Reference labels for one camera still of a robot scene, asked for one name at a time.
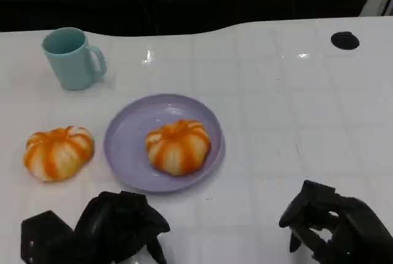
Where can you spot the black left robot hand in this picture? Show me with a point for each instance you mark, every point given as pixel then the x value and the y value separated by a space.
pixel 107 227

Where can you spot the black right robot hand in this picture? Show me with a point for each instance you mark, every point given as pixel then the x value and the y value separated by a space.
pixel 359 230

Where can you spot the orange and white bread roll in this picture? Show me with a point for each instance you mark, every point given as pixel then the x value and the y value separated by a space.
pixel 58 155
pixel 178 149

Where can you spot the lilac plate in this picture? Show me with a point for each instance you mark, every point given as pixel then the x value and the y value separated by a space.
pixel 129 141

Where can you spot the pale green mug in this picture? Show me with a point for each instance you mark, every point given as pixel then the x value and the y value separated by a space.
pixel 73 67

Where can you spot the black round table grommet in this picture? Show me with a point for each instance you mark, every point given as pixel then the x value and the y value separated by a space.
pixel 344 40

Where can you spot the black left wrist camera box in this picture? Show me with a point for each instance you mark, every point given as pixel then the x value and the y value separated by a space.
pixel 46 239

